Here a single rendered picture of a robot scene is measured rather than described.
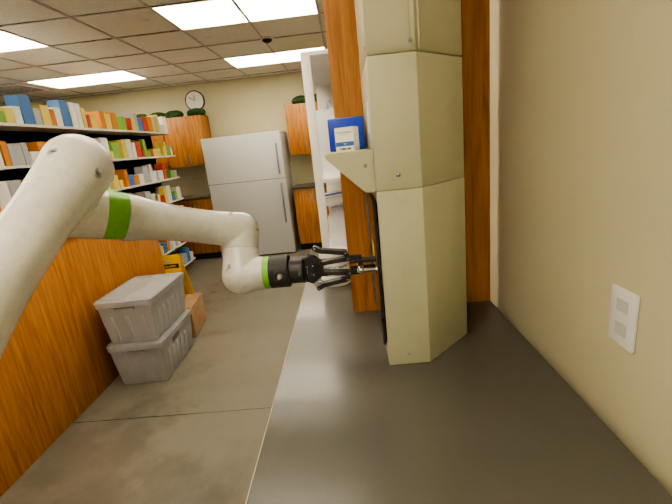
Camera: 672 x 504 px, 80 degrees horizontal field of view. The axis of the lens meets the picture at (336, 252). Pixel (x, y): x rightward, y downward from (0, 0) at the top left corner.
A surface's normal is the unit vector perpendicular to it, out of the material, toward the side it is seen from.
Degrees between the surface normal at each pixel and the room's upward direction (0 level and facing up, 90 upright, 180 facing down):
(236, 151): 90
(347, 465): 0
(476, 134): 90
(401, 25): 90
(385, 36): 90
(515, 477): 0
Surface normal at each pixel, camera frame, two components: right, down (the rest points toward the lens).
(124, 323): -0.01, 0.35
